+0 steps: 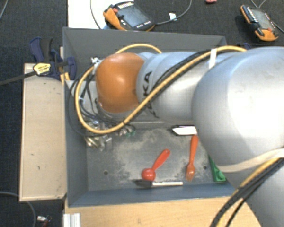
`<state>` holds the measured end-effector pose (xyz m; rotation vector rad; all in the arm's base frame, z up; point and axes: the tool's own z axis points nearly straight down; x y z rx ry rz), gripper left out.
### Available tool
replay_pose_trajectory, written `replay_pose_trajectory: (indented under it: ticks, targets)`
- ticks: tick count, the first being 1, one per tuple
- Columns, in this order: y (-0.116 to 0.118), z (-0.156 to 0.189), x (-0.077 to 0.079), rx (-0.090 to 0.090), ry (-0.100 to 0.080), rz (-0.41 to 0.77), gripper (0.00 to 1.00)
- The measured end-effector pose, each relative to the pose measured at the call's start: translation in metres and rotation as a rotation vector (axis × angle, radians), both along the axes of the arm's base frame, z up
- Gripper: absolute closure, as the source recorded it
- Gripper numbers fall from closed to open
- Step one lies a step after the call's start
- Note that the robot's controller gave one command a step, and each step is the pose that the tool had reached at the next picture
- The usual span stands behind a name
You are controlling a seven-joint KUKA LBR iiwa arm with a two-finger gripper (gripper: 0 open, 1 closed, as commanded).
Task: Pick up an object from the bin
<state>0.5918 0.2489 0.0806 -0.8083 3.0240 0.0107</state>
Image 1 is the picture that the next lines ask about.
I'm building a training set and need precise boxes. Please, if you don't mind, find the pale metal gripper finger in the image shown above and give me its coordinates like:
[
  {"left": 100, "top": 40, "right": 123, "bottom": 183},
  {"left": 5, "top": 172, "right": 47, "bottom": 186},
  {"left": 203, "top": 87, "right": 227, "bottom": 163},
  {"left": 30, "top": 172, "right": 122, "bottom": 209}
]
[
  {"left": 84, "top": 136, "right": 101, "bottom": 149},
  {"left": 101, "top": 136, "right": 113, "bottom": 152}
]

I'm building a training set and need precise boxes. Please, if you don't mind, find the grey metal bin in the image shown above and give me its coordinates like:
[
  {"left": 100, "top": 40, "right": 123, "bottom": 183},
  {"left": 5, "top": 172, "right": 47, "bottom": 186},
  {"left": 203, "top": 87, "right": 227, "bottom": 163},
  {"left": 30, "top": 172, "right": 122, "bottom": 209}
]
[{"left": 62, "top": 26, "right": 235, "bottom": 208}]

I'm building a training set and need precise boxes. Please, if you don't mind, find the pale wood flat board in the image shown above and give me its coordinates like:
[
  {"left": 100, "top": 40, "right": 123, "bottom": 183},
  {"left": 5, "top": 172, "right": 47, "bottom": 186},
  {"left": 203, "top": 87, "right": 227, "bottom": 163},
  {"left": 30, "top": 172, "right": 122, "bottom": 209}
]
[{"left": 18, "top": 62, "right": 68, "bottom": 202}]

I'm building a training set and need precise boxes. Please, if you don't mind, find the red plastic spoon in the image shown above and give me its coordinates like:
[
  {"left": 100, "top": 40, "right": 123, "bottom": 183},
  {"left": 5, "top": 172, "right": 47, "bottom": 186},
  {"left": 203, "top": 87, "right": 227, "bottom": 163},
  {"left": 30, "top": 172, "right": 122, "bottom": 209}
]
[{"left": 141, "top": 148, "right": 171, "bottom": 182}]

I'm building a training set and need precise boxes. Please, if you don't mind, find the black and white spatula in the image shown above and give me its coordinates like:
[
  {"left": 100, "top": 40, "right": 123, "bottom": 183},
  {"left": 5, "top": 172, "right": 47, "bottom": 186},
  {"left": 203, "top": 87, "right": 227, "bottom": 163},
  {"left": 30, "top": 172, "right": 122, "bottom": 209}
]
[{"left": 132, "top": 179, "right": 184, "bottom": 189}]

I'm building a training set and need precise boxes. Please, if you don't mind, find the white and black flat block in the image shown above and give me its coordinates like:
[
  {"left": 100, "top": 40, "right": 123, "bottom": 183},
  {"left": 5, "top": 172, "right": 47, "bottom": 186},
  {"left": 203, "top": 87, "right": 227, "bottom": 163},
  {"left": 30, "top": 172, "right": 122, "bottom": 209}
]
[{"left": 171, "top": 124, "right": 198, "bottom": 137}]

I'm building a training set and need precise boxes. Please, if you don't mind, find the orange plastic fork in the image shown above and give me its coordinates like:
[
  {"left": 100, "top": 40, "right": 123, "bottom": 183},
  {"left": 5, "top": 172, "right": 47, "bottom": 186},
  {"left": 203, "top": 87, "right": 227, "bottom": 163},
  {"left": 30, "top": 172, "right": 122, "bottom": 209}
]
[{"left": 185, "top": 134, "right": 199, "bottom": 182}]

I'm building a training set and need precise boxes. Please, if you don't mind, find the green plastic block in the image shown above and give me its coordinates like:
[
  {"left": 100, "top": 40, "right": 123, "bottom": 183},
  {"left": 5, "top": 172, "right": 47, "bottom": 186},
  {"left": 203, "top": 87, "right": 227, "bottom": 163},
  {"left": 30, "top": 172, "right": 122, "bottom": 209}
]
[{"left": 207, "top": 155, "right": 227, "bottom": 183}]

